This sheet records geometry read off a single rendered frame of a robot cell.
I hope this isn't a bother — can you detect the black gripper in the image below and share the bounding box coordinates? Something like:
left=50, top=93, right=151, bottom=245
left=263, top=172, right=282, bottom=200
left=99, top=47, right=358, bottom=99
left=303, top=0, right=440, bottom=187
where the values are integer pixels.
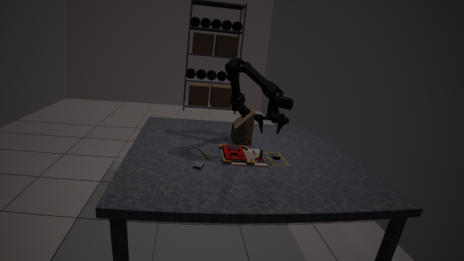
left=254, top=106, right=289, bottom=134

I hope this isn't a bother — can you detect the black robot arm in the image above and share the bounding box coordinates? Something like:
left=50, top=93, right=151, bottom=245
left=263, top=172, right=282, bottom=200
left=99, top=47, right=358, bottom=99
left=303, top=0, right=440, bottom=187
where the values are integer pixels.
left=225, top=58, right=294, bottom=123

